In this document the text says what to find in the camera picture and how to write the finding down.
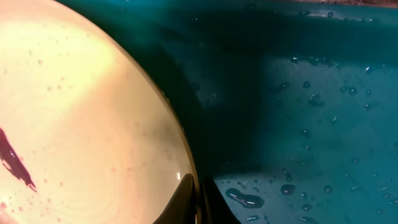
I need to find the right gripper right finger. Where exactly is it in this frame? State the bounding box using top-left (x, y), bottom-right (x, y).
top-left (200, 177), bottom-right (240, 224)

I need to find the yellow-green plate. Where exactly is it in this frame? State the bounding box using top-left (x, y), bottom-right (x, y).
top-left (1, 1), bottom-right (197, 224)

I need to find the teal plastic tray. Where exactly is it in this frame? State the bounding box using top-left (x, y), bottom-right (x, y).
top-left (63, 0), bottom-right (397, 224)

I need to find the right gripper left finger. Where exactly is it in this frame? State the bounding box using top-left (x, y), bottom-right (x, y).
top-left (154, 174), bottom-right (197, 224)

